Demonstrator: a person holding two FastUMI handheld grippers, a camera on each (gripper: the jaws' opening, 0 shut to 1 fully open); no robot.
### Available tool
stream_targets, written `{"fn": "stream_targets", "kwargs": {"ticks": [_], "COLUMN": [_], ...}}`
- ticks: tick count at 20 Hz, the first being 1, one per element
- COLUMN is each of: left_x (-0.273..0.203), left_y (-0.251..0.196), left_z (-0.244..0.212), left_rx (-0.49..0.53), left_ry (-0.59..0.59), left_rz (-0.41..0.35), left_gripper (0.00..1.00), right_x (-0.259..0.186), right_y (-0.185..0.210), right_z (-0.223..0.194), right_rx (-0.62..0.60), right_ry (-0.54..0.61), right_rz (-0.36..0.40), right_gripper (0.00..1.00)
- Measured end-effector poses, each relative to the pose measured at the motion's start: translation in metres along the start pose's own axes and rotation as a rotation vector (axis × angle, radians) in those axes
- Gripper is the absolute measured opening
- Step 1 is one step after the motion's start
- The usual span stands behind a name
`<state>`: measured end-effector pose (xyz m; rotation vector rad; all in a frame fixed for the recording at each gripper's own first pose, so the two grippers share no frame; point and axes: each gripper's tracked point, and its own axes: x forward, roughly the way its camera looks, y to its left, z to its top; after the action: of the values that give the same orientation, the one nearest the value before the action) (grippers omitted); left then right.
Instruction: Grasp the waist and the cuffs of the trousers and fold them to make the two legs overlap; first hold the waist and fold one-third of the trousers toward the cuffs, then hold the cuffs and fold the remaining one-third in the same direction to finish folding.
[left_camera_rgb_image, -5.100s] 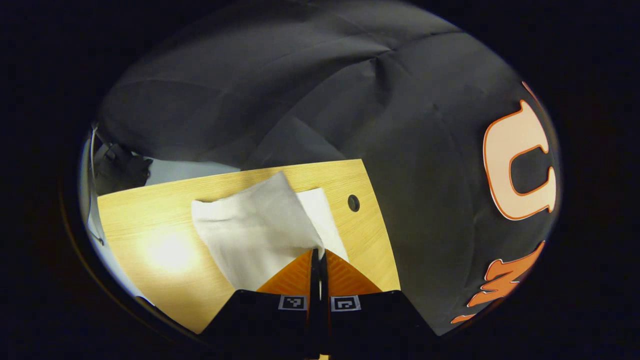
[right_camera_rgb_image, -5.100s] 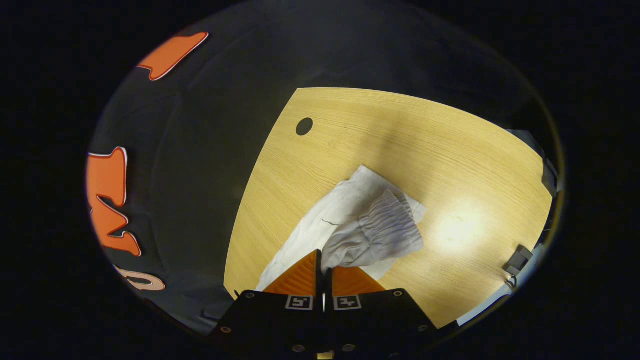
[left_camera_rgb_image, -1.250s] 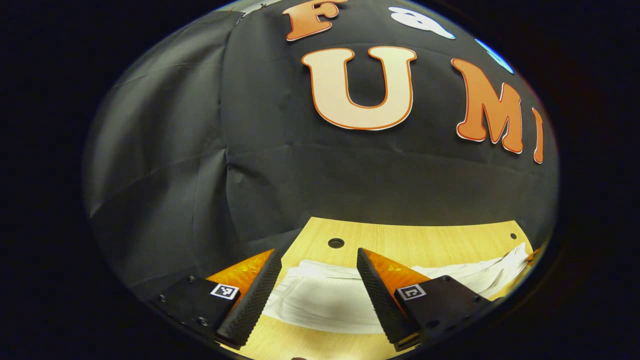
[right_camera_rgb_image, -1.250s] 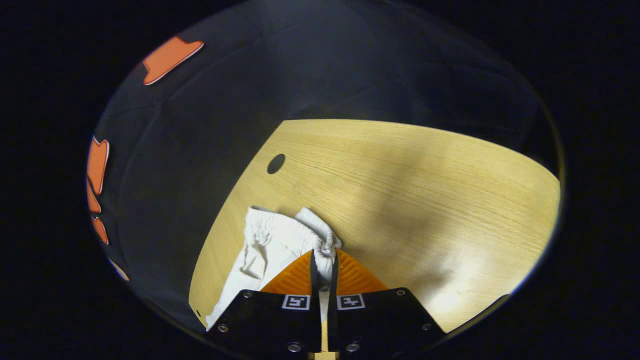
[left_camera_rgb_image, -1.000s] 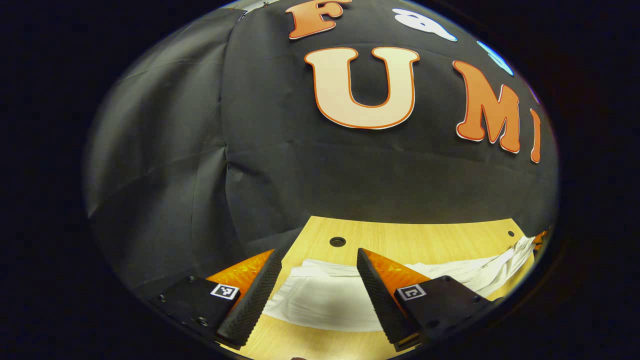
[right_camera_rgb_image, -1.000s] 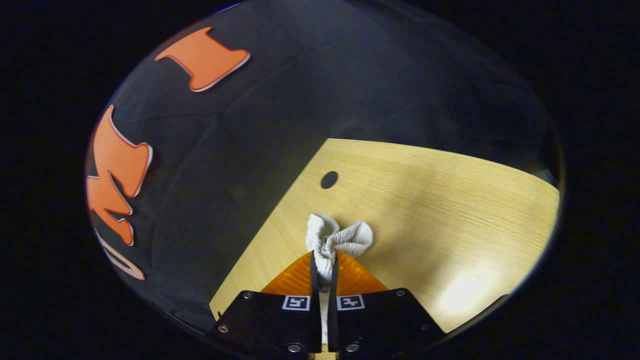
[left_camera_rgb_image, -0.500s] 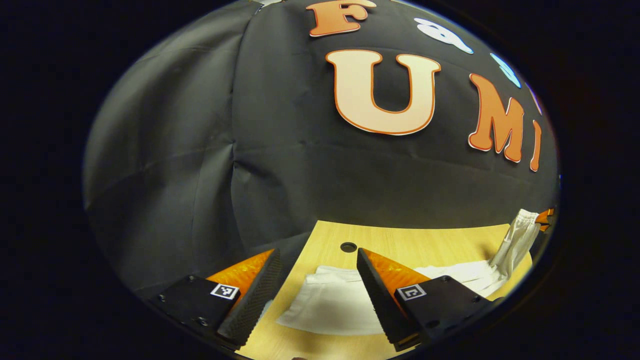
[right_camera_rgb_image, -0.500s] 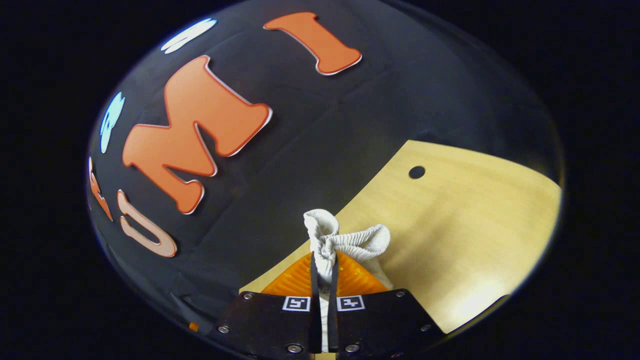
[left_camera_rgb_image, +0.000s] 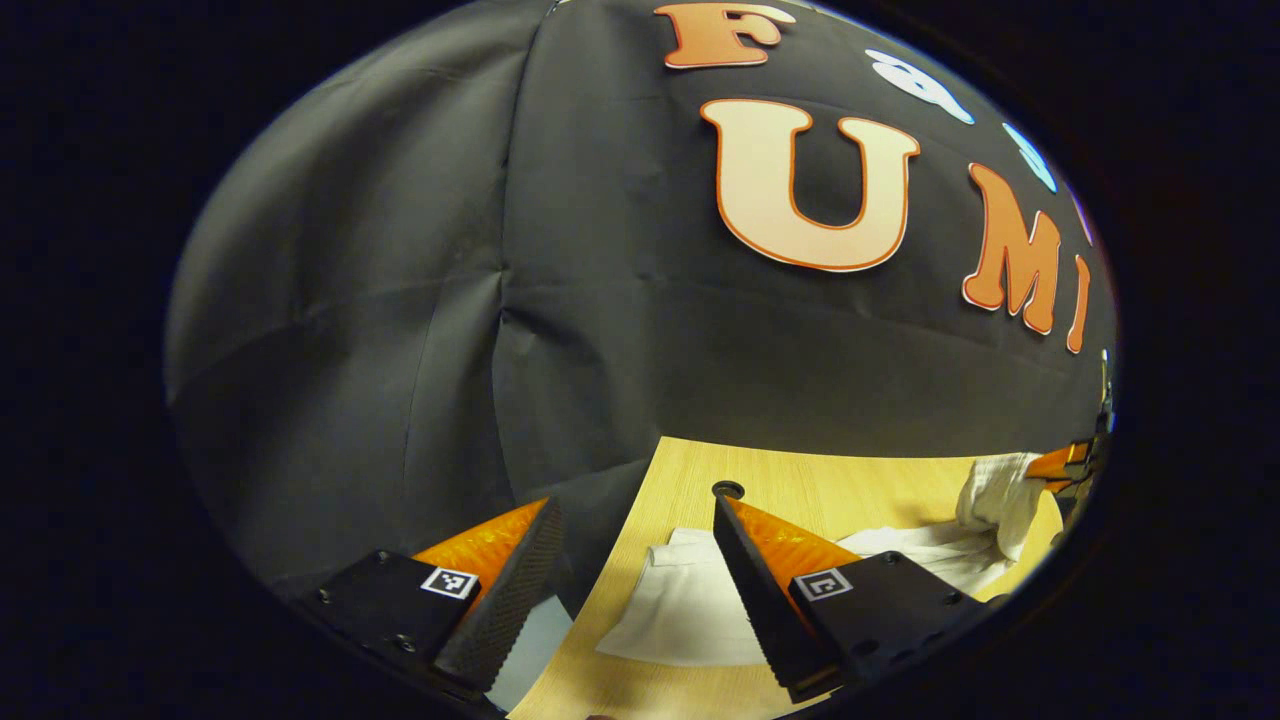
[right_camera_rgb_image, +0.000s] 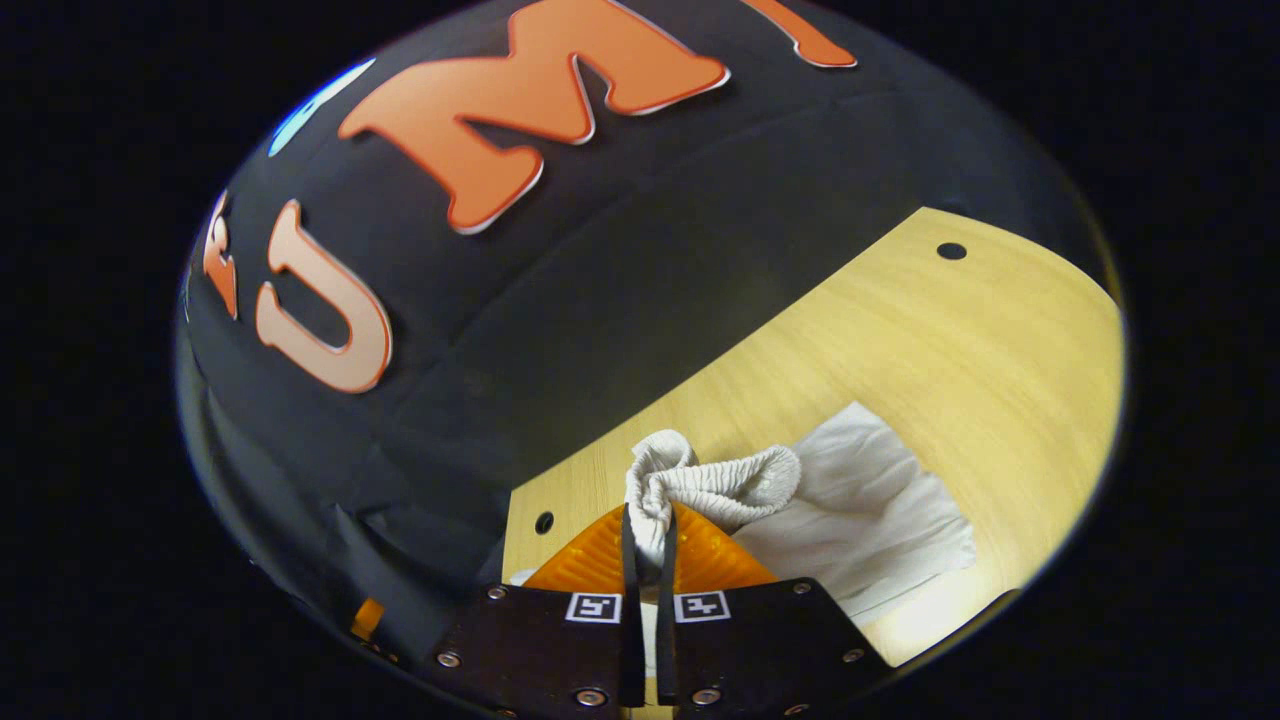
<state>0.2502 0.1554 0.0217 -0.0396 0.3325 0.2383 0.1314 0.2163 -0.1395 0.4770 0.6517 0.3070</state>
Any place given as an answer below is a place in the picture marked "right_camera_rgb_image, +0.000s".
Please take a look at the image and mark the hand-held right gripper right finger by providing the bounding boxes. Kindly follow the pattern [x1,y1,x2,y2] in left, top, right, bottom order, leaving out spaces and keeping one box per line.
[655,503,896,719]

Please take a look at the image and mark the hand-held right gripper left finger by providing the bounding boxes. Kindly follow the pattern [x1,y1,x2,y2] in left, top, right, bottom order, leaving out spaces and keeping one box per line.
[430,503,646,717]

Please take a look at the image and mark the white jeans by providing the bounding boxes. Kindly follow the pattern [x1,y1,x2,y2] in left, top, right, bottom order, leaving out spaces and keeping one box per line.
[510,402,978,681]

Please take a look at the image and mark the black backdrop cloth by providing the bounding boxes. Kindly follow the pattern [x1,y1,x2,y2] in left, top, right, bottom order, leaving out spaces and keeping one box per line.
[175,0,1121,661]

